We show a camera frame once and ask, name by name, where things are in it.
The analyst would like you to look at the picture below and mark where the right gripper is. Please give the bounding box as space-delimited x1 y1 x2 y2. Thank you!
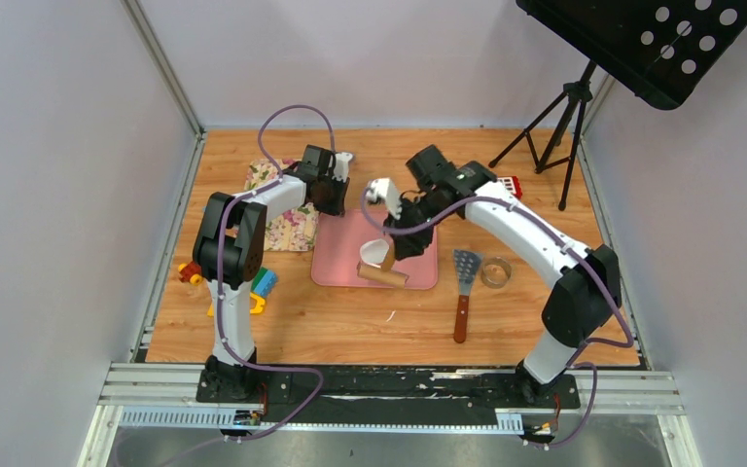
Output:
384 193 453 260

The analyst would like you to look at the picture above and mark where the white dough ball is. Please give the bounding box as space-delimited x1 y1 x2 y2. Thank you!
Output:
359 238 390 267

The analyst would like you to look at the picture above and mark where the wooden double-ended roller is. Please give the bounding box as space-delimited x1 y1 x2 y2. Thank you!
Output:
357 245 409 288

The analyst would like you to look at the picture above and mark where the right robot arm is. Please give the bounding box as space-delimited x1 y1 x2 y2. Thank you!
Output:
363 145 622 407

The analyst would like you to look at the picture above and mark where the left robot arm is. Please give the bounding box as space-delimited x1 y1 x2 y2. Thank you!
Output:
193 145 354 403

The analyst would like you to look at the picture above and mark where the pink plastic tray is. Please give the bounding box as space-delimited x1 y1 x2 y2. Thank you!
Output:
311 208 439 290

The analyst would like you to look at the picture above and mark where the floral cutting mat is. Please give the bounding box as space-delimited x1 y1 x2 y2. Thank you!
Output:
244 159 319 252

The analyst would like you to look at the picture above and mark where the red grid box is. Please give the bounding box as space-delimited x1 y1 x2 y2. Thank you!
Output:
497 176 522 199

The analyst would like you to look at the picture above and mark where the blue green toy brick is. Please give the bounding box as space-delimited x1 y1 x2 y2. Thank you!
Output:
251 267 278 299

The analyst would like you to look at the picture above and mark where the yellow triangular toy block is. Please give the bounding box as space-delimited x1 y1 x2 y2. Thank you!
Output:
206 292 267 317

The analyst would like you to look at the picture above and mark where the red yellow toy piece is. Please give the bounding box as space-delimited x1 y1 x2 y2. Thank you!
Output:
177 262 204 286

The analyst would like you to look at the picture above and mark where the black music stand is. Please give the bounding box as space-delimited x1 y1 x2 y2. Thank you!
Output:
489 0 747 175

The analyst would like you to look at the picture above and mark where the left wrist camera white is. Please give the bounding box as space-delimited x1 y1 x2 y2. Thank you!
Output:
333 152 355 183

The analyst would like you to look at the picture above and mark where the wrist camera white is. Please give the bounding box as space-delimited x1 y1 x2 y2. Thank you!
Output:
363 178 402 220
333 152 355 183

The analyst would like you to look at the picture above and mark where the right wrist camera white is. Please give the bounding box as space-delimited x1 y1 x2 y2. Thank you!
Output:
363 178 402 220

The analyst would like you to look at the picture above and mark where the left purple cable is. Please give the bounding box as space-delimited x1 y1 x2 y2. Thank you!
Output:
112 104 338 467

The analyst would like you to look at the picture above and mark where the purple cable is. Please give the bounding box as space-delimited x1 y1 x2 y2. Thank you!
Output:
359 187 636 451
112 104 338 467

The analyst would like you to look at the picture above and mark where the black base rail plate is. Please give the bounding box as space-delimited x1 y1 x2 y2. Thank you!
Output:
196 363 581 426

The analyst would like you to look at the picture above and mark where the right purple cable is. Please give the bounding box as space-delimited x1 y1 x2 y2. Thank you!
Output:
359 187 636 451

